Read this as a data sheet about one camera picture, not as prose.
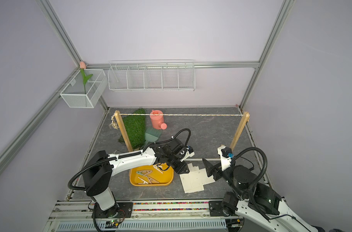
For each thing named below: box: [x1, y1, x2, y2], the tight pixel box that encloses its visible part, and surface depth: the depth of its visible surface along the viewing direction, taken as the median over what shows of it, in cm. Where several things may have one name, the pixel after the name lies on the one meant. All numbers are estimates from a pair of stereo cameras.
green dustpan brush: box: [142, 126, 163, 150], surface depth 105 cm
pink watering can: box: [149, 109, 168, 131], surface depth 104 cm
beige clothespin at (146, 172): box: [141, 169, 153, 176], surface depth 86 cm
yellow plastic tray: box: [129, 162, 175, 187], surface depth 84 cm
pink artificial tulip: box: [79, 61, 94, 95], surface depth 92 cm
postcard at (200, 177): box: [188, 167, 216, 187], surface depth 87 cm
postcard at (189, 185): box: [179, 173, 205, 194], surface depth 82 cm
